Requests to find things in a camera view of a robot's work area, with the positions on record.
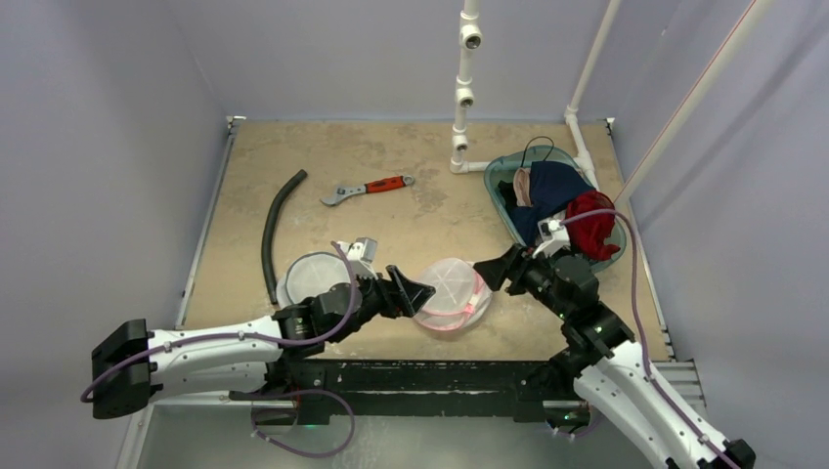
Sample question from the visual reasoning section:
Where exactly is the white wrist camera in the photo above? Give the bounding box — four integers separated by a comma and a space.
336, 236, 377, 278
532, 218, 571, 259

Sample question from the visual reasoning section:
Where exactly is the red handled tool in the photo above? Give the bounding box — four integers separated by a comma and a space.
320, 175, 415, 207

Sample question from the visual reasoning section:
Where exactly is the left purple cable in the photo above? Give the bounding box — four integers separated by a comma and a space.
79, 240, 359, 405

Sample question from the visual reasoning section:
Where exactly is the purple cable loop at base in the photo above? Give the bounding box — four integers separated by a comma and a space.
250, 388, 356, 459

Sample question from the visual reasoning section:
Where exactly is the blue-trimmed white mesh laundry bag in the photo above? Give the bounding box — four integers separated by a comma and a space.
277, 251, 350, 307

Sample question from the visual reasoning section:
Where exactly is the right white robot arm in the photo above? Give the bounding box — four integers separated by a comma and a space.
473, 244, 757, 468

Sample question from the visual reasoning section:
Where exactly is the black rubber hose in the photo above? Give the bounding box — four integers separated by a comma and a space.
260, 169, 309, 306

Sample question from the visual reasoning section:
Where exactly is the navy blue bra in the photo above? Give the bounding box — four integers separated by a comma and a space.
506, 161, 594, 246

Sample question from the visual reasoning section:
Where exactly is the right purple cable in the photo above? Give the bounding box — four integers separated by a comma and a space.
559, 208, 746, 469

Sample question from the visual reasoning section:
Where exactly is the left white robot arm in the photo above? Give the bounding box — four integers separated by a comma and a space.
80, 265, 436, 419

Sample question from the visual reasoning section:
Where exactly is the teal transparent plastic bin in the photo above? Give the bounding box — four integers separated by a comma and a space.
483, 145, 629, 275

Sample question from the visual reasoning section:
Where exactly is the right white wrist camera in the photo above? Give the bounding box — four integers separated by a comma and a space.
532, 218, 571, 259

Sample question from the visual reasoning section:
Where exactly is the pink-trimmed white mesh laundry bag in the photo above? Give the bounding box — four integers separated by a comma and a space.
414, 258, 493, 332

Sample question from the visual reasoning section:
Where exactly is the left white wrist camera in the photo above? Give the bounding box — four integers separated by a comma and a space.
336, 236, 377, 278

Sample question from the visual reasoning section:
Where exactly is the pink bra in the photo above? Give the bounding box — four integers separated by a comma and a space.
512, 167, 533, 207

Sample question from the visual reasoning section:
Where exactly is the red garment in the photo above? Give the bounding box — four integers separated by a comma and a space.
565, 190, 620, 262

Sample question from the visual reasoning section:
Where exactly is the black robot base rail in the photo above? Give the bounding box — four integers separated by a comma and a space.
229, 346, 602, 425

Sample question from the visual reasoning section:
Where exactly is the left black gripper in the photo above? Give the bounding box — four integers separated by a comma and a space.
329, 264, 433, 344

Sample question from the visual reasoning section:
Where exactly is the white PVC pipe frame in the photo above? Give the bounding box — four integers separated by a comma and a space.
448, 0, 775, 202

